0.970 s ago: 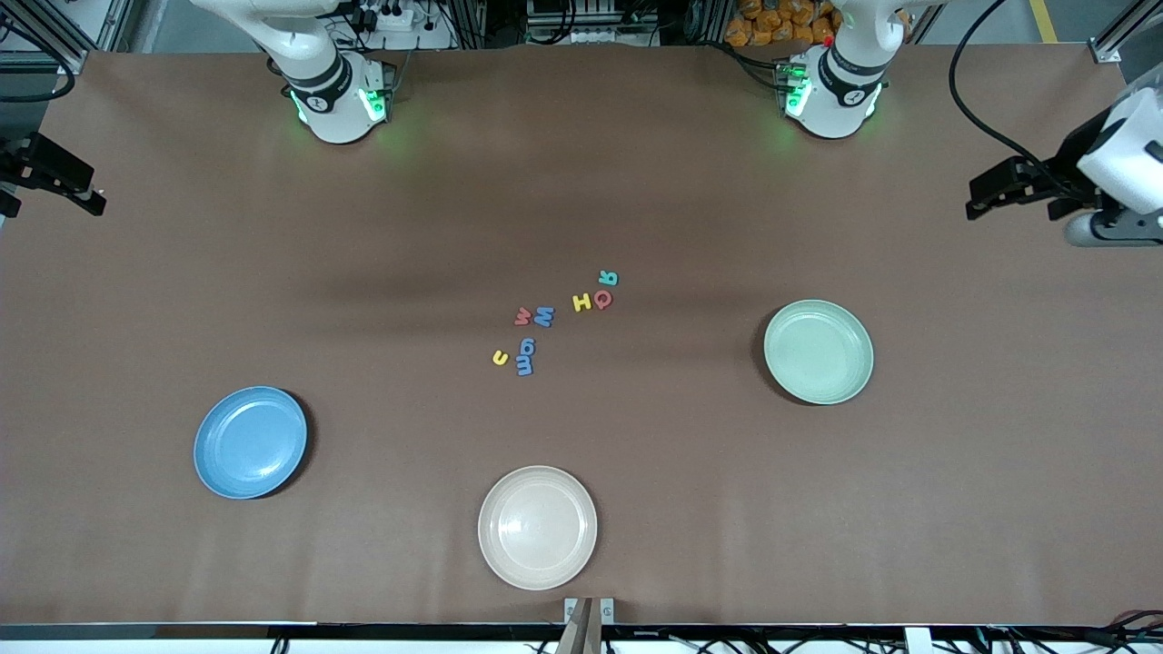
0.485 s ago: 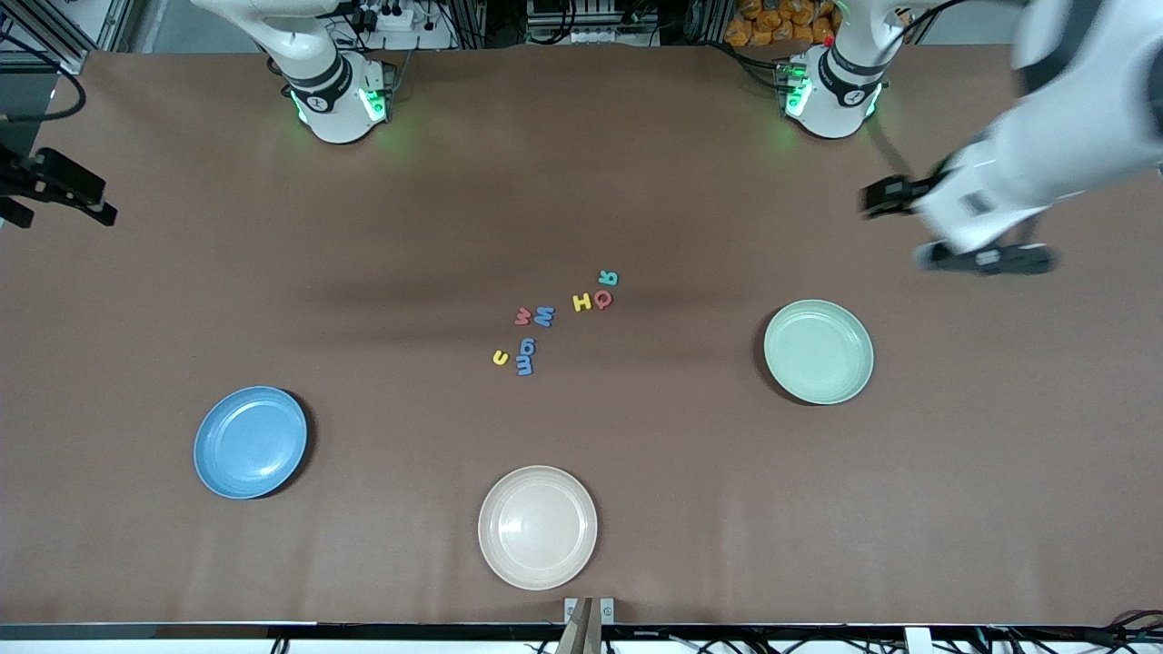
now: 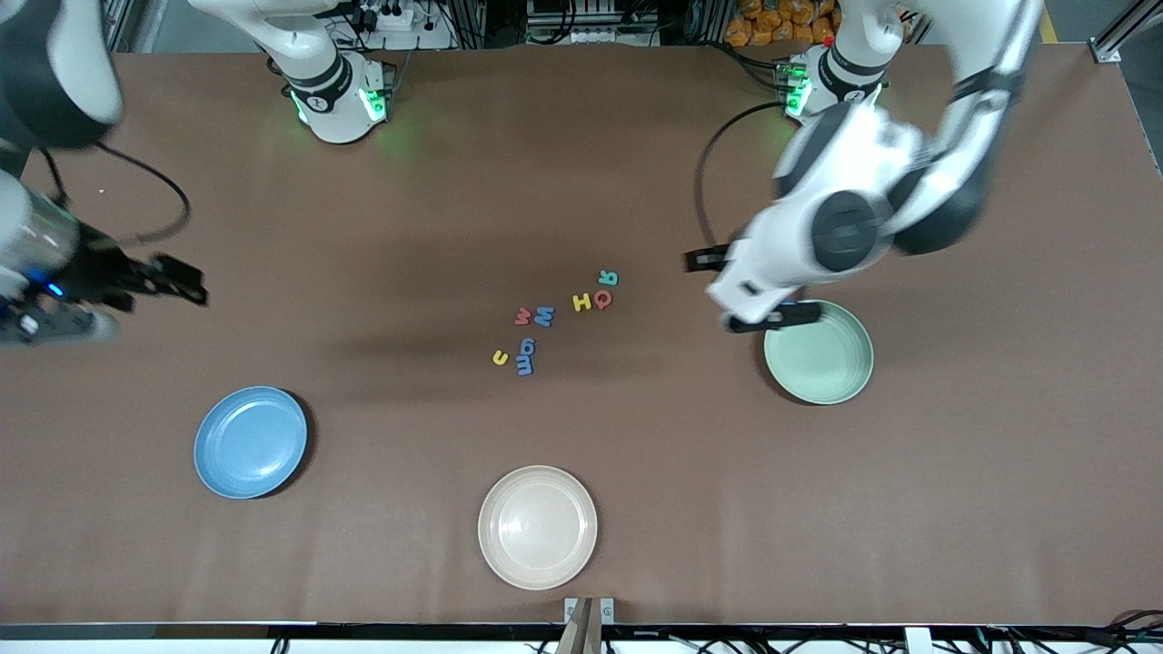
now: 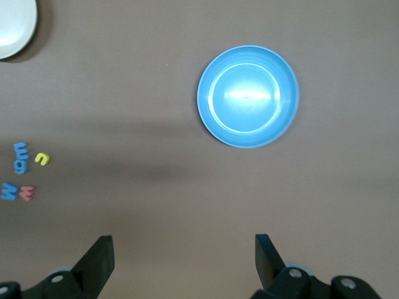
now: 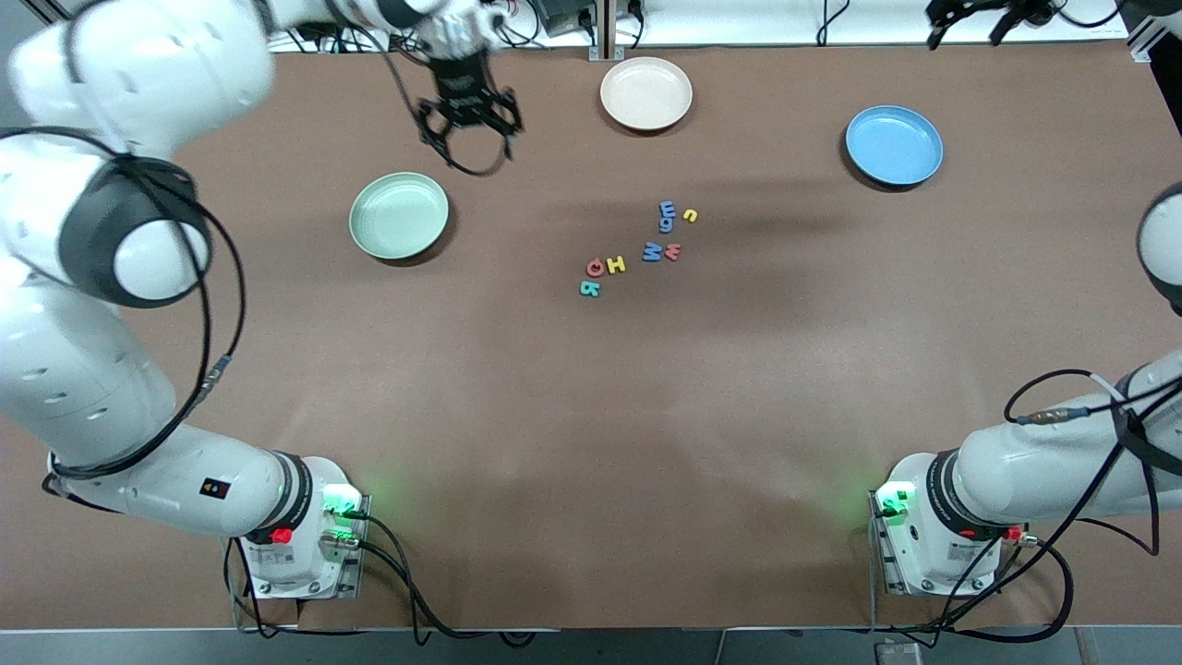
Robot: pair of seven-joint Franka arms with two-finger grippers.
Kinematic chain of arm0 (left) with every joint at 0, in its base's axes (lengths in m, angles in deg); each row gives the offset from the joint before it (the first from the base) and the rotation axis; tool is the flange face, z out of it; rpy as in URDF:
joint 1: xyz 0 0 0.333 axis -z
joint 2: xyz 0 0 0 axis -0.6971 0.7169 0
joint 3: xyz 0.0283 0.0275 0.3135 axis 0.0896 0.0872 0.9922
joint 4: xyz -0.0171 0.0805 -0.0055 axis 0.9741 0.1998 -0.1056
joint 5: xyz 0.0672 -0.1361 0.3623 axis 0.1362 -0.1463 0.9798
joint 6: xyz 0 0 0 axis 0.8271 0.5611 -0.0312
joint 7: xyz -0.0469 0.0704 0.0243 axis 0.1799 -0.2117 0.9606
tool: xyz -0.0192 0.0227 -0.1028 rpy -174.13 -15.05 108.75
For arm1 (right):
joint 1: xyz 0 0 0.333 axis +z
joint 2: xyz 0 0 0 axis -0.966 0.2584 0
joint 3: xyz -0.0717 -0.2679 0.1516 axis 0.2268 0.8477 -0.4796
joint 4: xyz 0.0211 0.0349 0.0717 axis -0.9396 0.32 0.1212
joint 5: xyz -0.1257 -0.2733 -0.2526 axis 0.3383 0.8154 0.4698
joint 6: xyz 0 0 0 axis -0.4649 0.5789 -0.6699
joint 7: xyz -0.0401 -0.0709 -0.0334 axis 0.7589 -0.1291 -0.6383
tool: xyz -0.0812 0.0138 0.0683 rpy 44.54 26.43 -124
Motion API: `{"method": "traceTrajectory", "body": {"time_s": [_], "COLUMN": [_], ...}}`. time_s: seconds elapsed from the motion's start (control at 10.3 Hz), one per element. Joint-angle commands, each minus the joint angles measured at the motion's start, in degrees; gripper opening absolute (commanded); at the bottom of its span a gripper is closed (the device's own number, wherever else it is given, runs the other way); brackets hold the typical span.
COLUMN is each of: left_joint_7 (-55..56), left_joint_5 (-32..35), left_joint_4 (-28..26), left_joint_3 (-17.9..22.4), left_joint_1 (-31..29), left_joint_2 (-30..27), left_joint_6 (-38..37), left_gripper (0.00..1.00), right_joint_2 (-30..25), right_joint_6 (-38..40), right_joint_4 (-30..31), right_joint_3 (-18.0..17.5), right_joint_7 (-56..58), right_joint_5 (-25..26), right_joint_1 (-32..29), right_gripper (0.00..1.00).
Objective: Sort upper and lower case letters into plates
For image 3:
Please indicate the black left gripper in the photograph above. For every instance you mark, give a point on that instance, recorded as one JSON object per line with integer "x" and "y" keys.
{"x": 708, "y": 261}

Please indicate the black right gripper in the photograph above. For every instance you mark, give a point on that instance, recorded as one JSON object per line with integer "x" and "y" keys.
{"x": 98, "y": 269}

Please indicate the teal letter R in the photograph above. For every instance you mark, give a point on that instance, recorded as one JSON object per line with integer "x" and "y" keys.
{"x": 608, "y": 278}

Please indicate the red letter Q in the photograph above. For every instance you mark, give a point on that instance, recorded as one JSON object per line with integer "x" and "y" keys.
{"x": 603, "y": 301}

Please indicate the yellow letter H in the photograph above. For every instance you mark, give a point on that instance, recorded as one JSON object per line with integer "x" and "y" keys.
{"x": 582, "y": 302}

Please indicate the blue capital letter W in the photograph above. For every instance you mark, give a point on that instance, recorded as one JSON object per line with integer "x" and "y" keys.
{"x": 543, "y": 317}

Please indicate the blue letter m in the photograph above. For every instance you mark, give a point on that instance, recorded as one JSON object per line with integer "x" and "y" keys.
{"x": 524, "y": 366}

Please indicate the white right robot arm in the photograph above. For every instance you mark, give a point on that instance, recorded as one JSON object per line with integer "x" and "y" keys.
{"x": 336, "y": 91}

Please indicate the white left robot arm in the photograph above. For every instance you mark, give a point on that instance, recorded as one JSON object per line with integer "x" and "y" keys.
{"x": 845, "y": 227}

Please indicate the green plate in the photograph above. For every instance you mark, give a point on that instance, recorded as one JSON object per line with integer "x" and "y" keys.
{"x": 818, "y": 363}

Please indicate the blue plate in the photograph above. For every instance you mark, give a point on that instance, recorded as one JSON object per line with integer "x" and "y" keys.
{"x": 250, "y": 442}

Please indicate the orange packaged items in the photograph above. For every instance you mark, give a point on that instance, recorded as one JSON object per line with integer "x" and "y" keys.
{"x": 772, "y": 23}

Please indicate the grey equipment rack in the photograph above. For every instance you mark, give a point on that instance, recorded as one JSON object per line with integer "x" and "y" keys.
{"x": 591, "y": 32}

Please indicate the beige plate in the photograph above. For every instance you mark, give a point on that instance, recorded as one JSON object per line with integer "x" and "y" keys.
{"x": 537, "y": 528}

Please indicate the white power strip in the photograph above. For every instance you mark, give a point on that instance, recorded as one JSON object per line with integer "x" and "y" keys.
{"x": 392, "y": 18}

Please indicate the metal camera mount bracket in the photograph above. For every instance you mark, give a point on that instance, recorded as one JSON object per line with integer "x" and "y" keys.
{"x": 572, "y": 607}

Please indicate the aluminium frame corner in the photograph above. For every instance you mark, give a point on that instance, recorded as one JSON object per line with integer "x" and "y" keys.
{"x": 1113, "y": 47}

